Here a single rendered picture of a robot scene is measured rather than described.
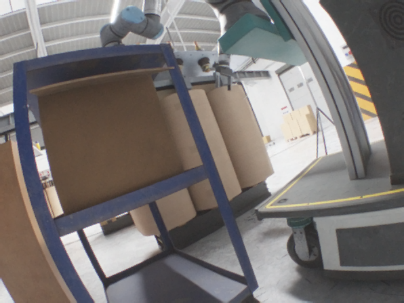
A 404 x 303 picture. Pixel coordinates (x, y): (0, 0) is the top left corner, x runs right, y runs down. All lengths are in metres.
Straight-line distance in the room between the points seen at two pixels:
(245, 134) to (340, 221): 1.27
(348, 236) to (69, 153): 0.71
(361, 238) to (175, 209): 1.05
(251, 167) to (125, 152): 1.34
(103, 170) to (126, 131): 0.11
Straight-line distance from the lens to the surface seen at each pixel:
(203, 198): 1.45
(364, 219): 0.58
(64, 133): 0.47
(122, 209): 0.43
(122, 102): 0.50
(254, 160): 1.70
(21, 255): 1.04
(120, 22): 0.87
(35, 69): 0.53
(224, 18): 0.73
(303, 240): 0.77
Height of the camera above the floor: 0.56
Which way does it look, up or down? 2 degrees up
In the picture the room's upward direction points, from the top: 20 degrees counter-clockwise
